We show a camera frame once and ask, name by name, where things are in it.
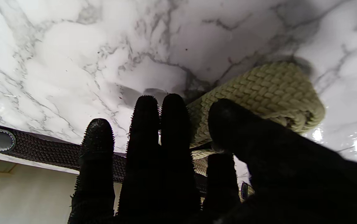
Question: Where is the black belt with silver buckle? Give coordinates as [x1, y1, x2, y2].
[0, 120, 208, 195]

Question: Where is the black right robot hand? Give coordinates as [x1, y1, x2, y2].
[68, 93, 357, 224]

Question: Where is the beige woven belt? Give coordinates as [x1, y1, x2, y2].
[186, 61, 326, 203]

